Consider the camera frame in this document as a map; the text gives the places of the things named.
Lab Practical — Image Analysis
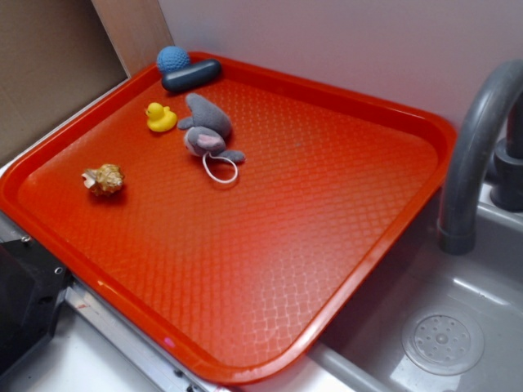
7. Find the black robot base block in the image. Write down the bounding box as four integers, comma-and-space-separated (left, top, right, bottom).
1, 235, 71, 377

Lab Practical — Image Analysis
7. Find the yellow rubber duck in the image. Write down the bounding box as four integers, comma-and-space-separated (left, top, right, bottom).
145, 102, 178, 132

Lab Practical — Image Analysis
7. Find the red plastic tray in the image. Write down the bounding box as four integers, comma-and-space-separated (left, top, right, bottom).
1, 58, 456, 385

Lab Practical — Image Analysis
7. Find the grey plush elephant toy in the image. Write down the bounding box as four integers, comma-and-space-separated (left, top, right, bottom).
177, 93, 246, 185

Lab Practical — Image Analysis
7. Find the dark grey oval block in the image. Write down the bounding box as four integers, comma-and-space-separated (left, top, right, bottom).
161, 59, 222, 93

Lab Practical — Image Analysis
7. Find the golden brown seashell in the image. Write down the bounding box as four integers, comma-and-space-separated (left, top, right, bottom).
82, 163, 125, 196

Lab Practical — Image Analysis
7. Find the blue knitted ball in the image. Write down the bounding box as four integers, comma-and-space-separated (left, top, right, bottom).
156, 46, 190, 74

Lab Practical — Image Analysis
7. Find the grey plastic sink basin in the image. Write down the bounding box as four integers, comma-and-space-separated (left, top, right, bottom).
310, 185, 522, 391

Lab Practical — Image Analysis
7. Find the round sink drain cover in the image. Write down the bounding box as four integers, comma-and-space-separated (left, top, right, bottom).
401, 309, 485, 376

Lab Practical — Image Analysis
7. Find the brown cardboard panel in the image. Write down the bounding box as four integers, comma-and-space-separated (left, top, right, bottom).
1, 1, 172, 164

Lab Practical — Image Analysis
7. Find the grey sink faucet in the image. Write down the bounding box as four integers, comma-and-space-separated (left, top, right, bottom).
437, 59, 522, 255

